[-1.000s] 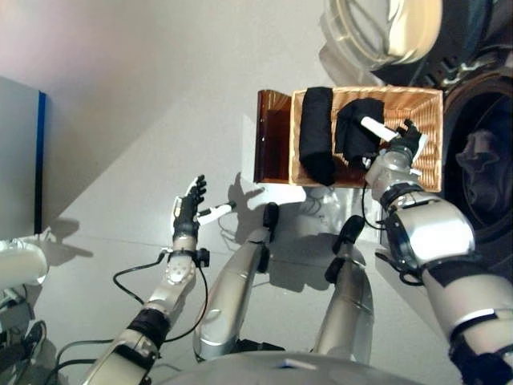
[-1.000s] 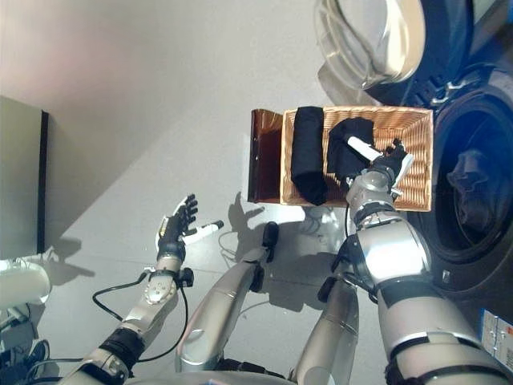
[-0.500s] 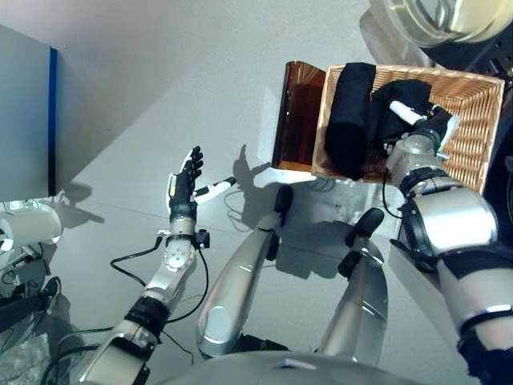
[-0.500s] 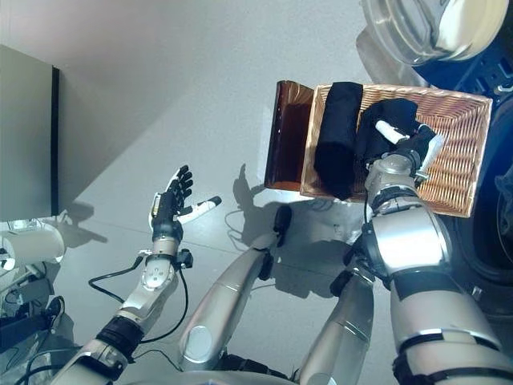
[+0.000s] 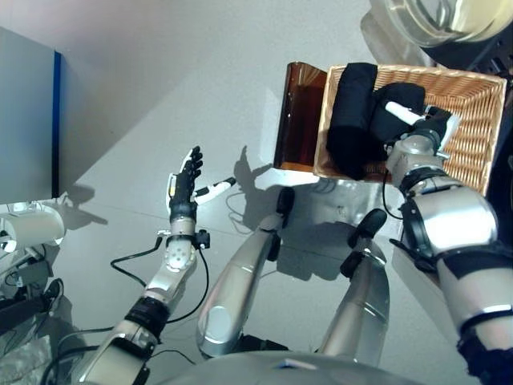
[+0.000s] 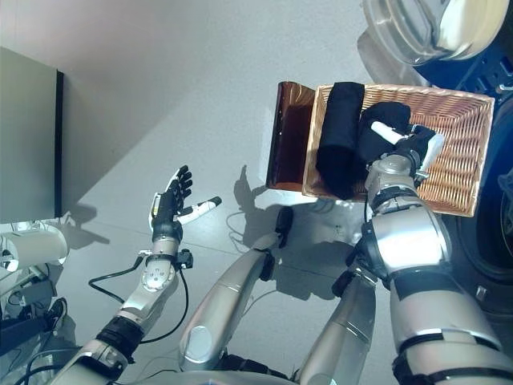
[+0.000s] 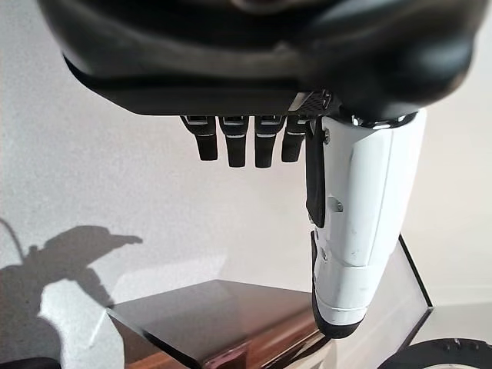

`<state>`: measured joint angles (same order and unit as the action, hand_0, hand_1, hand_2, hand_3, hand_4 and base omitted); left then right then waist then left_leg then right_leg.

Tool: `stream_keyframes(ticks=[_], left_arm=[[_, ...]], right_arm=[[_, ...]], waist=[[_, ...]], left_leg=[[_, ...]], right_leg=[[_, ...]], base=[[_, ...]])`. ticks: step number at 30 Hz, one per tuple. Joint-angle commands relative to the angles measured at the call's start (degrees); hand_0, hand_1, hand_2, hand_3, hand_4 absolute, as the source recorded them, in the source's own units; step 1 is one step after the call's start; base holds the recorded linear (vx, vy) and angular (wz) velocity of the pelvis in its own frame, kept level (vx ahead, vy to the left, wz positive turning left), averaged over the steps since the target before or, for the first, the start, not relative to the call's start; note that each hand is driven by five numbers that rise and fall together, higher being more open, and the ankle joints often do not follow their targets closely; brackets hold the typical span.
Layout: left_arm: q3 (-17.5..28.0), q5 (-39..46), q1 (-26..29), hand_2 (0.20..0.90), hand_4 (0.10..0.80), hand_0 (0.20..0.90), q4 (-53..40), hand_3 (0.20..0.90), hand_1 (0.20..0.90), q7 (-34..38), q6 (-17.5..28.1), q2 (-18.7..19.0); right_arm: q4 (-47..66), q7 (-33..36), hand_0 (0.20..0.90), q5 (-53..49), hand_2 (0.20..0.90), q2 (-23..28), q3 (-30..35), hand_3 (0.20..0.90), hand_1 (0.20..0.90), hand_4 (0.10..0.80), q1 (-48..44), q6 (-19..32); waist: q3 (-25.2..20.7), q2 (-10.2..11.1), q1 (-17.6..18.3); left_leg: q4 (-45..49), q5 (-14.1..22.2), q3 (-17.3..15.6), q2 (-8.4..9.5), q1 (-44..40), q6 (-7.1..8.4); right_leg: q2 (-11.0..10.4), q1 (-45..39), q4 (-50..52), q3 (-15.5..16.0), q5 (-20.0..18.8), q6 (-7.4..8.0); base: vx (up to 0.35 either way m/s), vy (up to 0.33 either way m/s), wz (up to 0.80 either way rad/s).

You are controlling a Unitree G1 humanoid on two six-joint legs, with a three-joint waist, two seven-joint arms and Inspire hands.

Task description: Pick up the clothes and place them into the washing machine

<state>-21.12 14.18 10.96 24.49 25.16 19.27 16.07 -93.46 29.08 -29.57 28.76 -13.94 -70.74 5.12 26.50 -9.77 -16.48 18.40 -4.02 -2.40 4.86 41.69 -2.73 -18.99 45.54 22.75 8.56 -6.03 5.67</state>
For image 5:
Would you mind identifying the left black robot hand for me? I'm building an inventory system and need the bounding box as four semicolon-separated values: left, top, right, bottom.
165;145;236;220

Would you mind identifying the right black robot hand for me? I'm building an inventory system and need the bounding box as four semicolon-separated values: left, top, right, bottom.
384;100;463;154

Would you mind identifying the short black garment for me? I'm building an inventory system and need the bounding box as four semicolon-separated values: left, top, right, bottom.
368;82;427;152

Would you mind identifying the long black garment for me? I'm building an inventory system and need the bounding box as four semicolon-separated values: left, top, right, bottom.
325;62;380;182

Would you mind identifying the grey front-load washing machine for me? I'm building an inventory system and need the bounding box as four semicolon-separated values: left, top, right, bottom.
483;59;513;226

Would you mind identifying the round glass washing machine door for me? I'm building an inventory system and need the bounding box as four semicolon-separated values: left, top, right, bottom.
366;0;513;78

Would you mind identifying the rectangular wicker laundry basket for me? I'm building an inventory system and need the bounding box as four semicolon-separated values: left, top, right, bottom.
312;64;510;198

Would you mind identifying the left silver robot leg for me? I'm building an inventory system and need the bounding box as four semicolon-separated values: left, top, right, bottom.
195;185;297;359

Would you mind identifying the silver robot leg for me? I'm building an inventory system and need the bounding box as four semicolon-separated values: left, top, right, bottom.
316;208;392;368
195;185;297;359

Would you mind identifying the brown acrylic stool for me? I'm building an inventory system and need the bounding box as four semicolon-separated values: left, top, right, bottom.
273;60;329;172

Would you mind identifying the grey cabinet with dark edge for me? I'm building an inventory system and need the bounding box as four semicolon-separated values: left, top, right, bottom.
0;25;63;206

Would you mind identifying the right silver robot leg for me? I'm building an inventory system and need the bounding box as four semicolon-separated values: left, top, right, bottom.
316;208;392;368

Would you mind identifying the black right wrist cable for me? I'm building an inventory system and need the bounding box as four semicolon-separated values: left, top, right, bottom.
380;169;404;221

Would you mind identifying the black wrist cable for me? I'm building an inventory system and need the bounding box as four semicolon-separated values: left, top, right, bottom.
109;236;211;324
380;169;404;221

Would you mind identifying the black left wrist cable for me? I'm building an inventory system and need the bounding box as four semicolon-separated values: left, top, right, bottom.
109;236;211;324

